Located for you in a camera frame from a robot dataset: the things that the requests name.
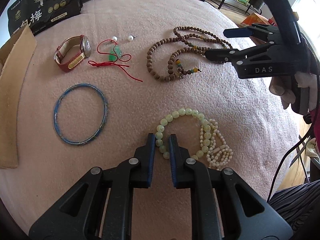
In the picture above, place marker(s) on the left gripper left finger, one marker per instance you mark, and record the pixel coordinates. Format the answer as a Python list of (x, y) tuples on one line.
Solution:
[(99, 205)]

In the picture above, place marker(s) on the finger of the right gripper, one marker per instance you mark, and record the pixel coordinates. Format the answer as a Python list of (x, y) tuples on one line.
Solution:
[(220, 54), (263, 32)]

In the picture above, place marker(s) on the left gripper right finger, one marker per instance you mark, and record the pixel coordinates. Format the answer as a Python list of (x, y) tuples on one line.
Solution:
[(223, 205)]

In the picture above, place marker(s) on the dark blue bangle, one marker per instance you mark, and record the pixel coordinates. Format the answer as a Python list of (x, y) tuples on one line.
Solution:
[(80, 115)]

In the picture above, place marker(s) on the red strap wristwatch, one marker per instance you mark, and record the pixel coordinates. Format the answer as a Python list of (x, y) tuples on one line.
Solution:
[(71, 52)]

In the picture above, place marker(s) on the right hand white glove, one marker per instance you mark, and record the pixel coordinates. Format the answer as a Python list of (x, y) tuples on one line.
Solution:
[(294, 69)]

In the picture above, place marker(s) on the orange cloth covered box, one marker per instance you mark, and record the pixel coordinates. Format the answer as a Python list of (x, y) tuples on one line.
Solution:
[(256, 18)]

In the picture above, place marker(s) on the pink blanket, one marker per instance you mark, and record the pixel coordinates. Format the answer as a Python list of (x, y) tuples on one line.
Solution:
[(250, 118)]

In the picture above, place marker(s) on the cardboard box tray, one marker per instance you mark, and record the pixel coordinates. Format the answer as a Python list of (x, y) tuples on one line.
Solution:
[(15, 57)]

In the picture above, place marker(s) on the black snack bag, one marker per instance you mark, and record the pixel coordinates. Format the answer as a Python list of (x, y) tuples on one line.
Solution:
[(40, 15)]

